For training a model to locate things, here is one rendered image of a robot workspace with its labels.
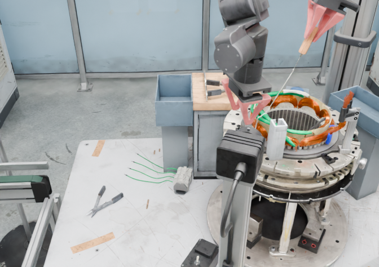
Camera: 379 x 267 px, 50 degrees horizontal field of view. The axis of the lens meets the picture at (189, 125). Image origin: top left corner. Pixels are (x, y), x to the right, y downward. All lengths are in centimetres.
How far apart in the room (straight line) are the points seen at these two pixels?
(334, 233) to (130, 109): 224
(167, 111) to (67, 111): 212
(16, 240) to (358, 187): 167
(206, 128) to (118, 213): 35
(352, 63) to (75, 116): 223
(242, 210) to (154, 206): 77
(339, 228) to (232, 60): 64
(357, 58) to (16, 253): 176
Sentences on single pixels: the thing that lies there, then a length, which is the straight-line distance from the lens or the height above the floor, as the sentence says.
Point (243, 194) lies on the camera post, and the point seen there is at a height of 134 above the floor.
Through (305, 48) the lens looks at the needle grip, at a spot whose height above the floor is 131.
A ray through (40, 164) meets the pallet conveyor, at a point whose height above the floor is 78.
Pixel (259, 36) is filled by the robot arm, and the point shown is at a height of 136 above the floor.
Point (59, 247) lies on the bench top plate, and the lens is 118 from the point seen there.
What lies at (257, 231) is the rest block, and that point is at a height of 84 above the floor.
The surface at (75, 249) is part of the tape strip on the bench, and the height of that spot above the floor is 78.
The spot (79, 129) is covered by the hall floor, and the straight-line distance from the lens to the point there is 301.
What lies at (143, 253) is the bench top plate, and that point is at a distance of 112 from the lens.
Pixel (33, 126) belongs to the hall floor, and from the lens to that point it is 315.
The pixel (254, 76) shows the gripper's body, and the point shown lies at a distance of 83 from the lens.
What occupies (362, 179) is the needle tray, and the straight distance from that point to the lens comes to 129.
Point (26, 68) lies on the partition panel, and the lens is 357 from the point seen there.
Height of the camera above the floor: 165
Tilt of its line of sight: 34 degrees down
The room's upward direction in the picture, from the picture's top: straight up
